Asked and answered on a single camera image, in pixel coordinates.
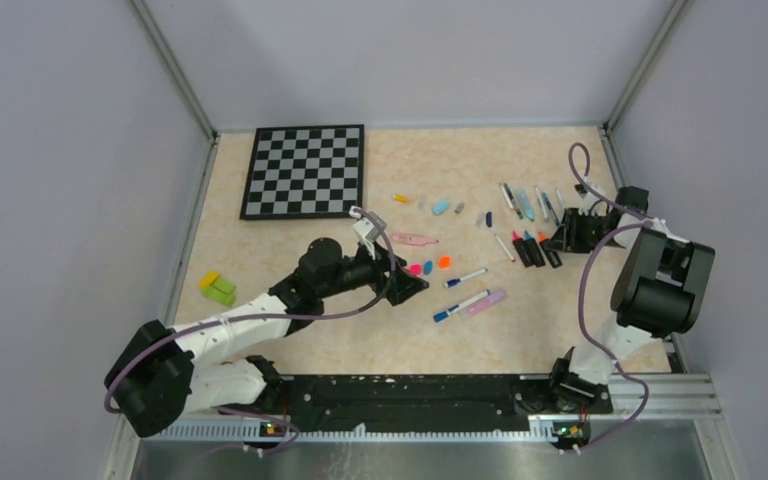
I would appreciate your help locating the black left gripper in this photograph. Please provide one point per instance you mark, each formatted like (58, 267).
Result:
(400, 285)

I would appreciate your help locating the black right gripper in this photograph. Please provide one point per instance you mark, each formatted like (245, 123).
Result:
(566, 238)

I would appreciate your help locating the orange capped black highlighter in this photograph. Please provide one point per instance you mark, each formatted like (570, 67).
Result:
(551, 256)

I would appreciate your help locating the grey capped white marker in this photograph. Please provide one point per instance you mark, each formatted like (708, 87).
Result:
(541, 203)

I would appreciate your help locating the pink correction tape pen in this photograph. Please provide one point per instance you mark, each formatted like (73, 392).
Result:
(411, 239)

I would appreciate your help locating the blue capped black highlighter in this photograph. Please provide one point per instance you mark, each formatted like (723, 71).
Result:
(533, 250)

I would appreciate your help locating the teal gel pen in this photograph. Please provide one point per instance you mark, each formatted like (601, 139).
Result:
(552, 215)

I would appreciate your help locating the light blue correction tape pen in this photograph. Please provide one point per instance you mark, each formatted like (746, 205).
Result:
(525, 205)

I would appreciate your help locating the pink capped black highlighter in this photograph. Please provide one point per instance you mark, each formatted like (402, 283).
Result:
(521, 249)

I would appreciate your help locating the green gel pen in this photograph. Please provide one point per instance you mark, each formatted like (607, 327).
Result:
(515, 204)

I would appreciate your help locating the yellow capped white pen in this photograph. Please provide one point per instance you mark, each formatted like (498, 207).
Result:
(507, 195)

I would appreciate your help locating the light blue tape cap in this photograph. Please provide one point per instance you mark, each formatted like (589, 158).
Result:
(440, 207)

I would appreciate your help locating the dark blue capped pen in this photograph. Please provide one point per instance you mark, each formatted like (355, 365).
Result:
(560, 199)

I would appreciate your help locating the red capped white marker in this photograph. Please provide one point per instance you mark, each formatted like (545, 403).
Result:
(511, 257)

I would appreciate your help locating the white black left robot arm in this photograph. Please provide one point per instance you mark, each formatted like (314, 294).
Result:
(165, 372)

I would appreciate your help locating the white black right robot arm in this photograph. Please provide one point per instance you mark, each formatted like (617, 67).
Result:
(658, 292)

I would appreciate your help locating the lilac highlighter pen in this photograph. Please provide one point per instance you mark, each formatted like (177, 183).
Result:
(495, 297)

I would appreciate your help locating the black white checkerboard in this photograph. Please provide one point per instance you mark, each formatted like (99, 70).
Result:
(304, 172)

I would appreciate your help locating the green yellow block stack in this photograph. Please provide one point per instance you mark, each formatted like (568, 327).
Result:
(215, 287)

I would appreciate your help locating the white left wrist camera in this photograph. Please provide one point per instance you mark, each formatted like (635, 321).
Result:
(368, 227)

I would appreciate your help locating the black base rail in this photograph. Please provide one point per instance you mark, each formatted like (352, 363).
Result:
(456, 403)

